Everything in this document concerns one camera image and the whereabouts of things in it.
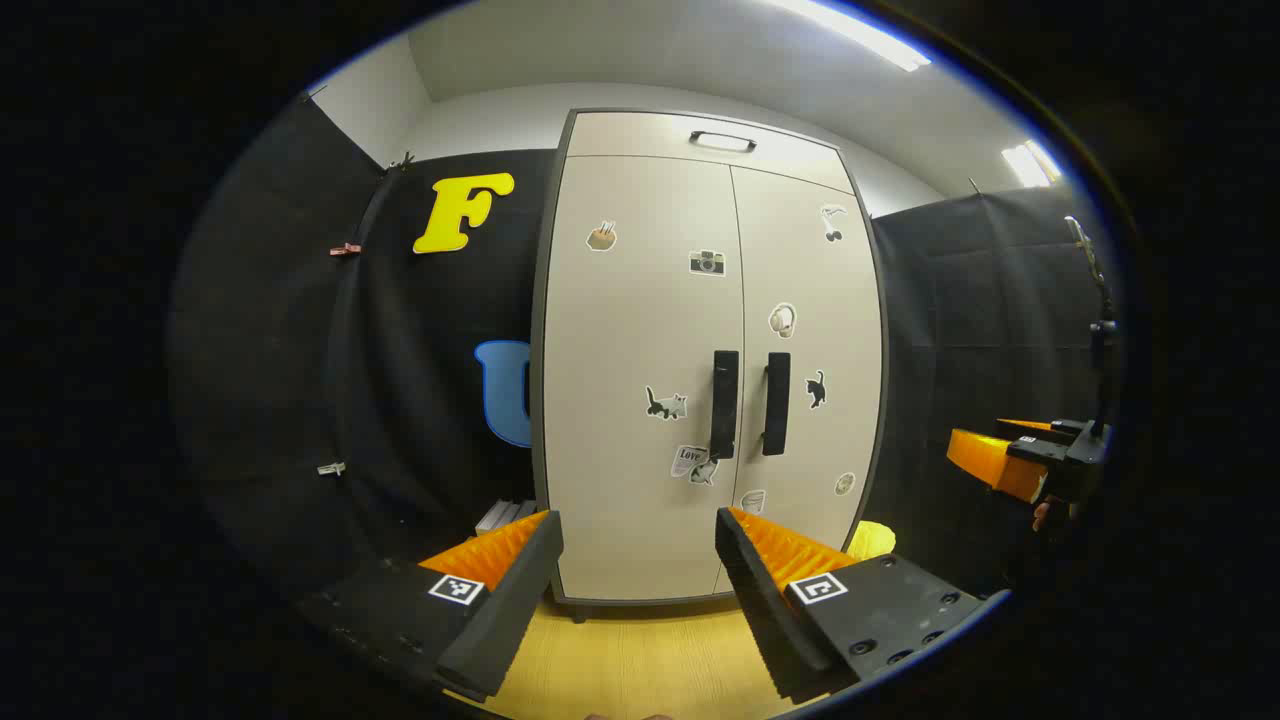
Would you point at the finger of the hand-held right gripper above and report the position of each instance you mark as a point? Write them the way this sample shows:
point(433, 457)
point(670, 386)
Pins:
point(1030, 427)
point(990, 462)

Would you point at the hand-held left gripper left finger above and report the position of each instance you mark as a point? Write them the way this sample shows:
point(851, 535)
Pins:
point(510, 610)

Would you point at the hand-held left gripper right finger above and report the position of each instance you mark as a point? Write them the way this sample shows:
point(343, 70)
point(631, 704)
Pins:
point(765, 620)

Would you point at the beige cabinet door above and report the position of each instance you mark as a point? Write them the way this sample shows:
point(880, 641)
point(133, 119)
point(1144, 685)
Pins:
point(620, 330)
point(830, 300)

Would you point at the beige double-door shoe cabinet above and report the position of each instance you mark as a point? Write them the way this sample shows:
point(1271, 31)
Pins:
point(640, 135)

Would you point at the row of books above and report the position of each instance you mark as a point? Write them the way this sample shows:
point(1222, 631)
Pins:
point(498, 515)

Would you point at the black backdrop cloth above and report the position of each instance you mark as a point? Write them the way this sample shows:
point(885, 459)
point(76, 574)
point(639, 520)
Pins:
point(960, 330)
point(280, 350)

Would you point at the yellow round object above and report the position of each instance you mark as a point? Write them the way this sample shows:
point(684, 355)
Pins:
point(872, 540)

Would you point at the white clip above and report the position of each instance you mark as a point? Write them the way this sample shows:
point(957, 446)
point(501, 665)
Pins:
point(331, 468)

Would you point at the small ceiling light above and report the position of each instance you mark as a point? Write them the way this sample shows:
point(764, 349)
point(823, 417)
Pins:
point(1030, 163)

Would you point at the red clip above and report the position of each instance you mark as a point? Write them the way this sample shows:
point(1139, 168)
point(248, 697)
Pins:
point(345, 249)

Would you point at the black clip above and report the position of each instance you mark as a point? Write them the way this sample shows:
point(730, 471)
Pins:
point(400, 162)

